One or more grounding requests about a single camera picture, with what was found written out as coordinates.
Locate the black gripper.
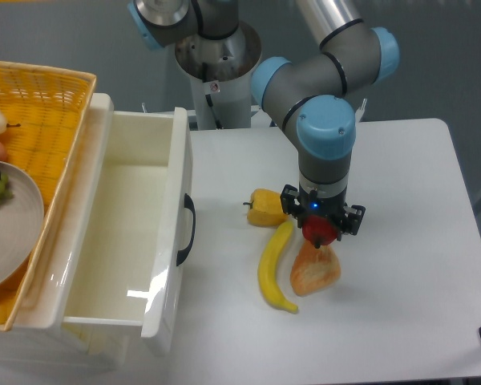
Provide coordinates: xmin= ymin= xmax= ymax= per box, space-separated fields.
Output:
xmin=280 ymin=184 xmax=366 ymax=241

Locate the red bell pepper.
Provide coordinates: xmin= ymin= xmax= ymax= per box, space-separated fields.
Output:
xmin=302 ymin=216 xmax=338 ymax=249

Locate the white drawer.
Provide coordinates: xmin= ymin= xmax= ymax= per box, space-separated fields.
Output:
xmin=64 ymin=107 xmax=192 ymax=355

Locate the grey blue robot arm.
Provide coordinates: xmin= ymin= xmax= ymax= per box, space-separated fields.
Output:
xmin=127 ymin=1 xmax=400 ymax=247

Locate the yellow bell pepper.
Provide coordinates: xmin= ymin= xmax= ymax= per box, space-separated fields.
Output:
xmin=244 ymin=188 xmax=288 ymax=227

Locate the white drawer cabinet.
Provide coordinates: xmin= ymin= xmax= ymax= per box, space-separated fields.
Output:
xmin=0 ymin=92 xmax=130 ymax=374

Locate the triangular bread pastry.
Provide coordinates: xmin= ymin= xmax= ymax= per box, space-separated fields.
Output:
xmin=289 ymin=241 xmax=342 ymax=297

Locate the yellow banana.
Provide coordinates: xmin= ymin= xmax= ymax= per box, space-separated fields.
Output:
xmin=257 ymin=221 xmax=298 ymax=314

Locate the yellow woven basket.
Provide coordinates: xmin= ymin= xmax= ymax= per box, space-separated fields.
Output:
xmin=0 ymin=61 xmax=97 ymax=332

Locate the grey round plate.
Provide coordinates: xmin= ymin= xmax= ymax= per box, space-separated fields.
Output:
xmin=0 ymin=161 xmax=44 ymax=284

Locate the black drawer handle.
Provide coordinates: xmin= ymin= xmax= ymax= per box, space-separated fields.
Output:
xmin=176 ymin=193 xmax=196 ymax=266

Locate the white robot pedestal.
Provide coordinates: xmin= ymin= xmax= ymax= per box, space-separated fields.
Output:
xmin=175 ymin=22 xmax=261 ymax=130

